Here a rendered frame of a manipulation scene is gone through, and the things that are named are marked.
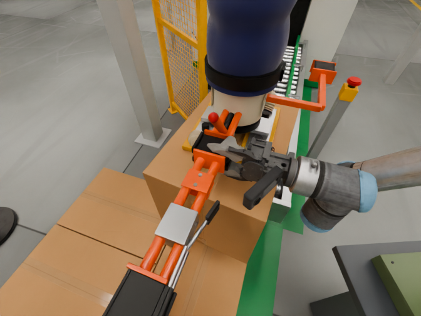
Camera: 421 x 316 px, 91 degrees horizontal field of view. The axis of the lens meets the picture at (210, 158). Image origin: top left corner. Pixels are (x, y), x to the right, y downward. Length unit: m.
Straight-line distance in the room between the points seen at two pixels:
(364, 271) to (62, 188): 2.20
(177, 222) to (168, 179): 0.25
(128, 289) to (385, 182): 0.59
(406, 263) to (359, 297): 0.21
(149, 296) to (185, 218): 0.14
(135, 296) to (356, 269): 0.82
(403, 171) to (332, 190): 0.17
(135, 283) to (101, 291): 0.78
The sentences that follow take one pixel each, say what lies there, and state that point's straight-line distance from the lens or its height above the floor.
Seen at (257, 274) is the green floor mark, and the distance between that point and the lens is 1.67.
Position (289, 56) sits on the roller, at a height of 0.55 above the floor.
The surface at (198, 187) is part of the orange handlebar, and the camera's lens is 0.46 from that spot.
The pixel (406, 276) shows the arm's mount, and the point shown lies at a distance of 1.05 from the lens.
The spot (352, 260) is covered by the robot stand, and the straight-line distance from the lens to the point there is 1.03.
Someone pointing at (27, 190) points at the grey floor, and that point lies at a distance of 2.49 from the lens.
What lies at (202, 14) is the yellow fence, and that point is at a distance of 1.53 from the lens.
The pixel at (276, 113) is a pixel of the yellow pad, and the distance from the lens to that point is 0.89.
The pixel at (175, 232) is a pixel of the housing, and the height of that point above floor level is 1.22.
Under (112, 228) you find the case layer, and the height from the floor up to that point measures 0.54.
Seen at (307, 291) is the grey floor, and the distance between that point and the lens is 1.74.
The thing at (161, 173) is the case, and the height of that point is 1.07.
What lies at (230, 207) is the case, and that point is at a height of 1.07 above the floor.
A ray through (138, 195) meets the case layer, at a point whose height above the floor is 0.54.
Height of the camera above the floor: 1.61
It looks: 50 degrees down
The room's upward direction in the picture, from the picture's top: straight up
